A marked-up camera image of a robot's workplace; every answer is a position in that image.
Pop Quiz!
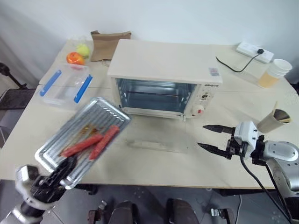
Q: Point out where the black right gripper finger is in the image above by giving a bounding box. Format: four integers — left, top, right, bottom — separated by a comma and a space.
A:
197, 142, 229, 160
202, 125, 235, 134

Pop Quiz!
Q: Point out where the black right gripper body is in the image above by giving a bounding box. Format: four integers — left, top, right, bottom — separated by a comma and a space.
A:
225, 132, 249, 161

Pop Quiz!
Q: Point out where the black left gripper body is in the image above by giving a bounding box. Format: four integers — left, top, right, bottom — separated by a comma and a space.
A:
29, 171, 68, 207

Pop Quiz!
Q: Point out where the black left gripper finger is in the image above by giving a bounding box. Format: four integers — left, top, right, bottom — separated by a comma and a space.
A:
51, 155, 79, 182

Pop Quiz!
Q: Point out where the ribbed silver baking tray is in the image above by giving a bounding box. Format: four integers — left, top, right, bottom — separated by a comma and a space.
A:
34, 97, 132, 190

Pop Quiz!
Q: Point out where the long red sausage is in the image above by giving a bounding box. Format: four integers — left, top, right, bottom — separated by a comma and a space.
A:
61, 133, 104, 158
89, 125, 120, 161

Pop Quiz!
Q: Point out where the glass toaster oven door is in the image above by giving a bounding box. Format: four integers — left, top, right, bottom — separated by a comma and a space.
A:
123, 113, 190, 154

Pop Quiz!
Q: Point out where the cream white toaster oven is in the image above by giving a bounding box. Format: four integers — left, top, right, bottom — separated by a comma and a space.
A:
107, 39, 223, 120

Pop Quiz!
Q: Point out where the brown paper cup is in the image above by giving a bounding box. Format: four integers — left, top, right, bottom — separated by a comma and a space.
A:
256, 108, 292, 134

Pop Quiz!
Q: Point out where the dark rounded shape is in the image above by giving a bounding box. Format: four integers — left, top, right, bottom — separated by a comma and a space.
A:
165, 197, 199, 224
111, 200, 139, 224

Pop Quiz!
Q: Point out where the clear box with blue clips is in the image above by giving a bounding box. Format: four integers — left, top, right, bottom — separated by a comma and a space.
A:
39, 63, 94, 111

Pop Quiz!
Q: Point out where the white power strip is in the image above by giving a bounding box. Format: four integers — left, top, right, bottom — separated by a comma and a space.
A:
236, 41, 275, 64

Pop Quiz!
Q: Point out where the black chair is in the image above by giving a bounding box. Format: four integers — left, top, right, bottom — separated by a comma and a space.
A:
0, 62, 36, 112

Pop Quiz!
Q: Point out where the orange red fruit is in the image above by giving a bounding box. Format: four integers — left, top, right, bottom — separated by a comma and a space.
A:
66, 52, 85, 65

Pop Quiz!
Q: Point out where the yellow green fruit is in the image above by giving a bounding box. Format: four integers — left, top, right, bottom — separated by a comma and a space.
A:
77, 44, 91, 58

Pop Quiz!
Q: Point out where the brown paper bag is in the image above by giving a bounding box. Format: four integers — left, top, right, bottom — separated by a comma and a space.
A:
90, 30, 132, 63

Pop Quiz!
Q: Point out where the clear plastic fruit bag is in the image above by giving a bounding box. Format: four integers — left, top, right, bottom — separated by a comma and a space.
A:
70, 34, 95, 62

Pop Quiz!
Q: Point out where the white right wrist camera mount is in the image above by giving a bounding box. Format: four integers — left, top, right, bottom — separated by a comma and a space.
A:
233, 120, 264, 153

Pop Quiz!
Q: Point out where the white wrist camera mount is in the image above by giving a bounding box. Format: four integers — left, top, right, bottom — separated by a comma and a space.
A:
233, 120, 264, 153
14, 164, 56, 211

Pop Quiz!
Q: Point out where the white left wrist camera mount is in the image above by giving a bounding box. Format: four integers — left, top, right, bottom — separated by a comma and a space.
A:
14, 164, 56, 211

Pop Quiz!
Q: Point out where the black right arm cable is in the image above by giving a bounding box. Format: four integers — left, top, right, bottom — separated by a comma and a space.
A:
240, 155, 294, 224

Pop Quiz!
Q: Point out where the white floor cable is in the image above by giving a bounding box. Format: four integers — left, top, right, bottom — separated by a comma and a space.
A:
235, 194, 243, 224

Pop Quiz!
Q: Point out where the black plug and cord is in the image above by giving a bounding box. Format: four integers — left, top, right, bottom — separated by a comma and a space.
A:
215, 47, 266, 73

